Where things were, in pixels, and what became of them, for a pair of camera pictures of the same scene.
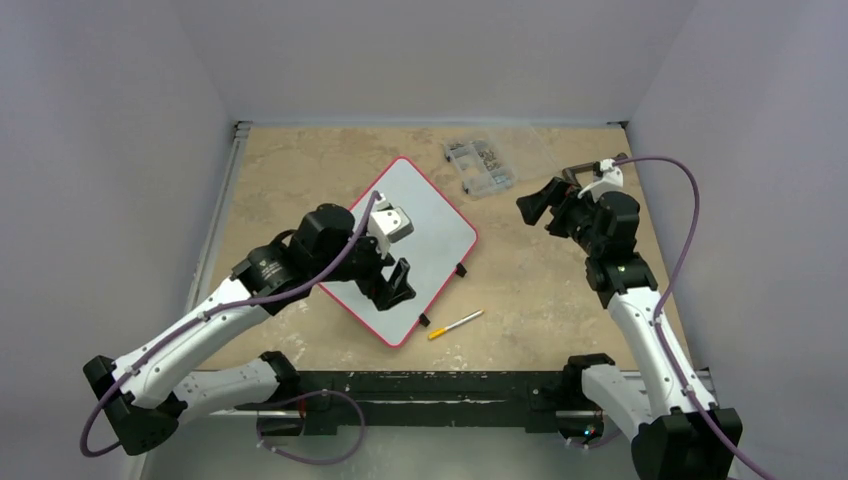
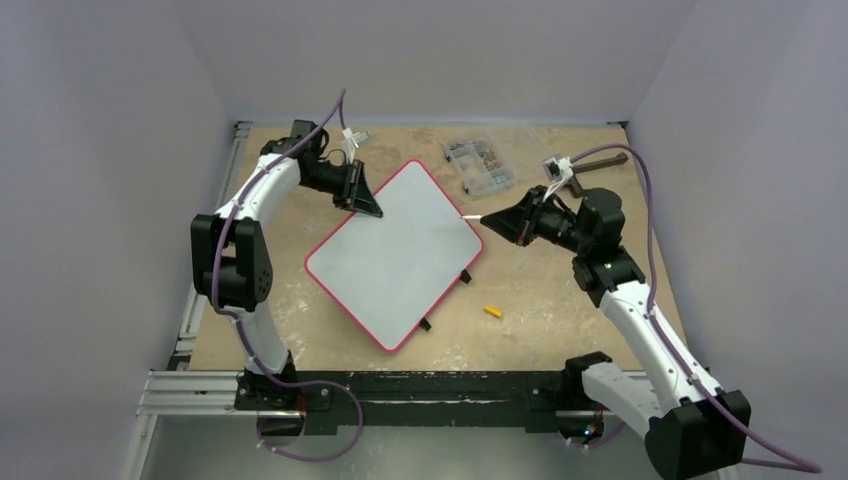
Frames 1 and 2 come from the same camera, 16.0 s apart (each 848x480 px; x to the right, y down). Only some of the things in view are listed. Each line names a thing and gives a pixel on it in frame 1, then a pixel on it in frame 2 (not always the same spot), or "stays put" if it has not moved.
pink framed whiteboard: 423,229 stays put
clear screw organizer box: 480,168 stays put
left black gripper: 377,287 -> 356,194
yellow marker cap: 436,333 -> 492,310
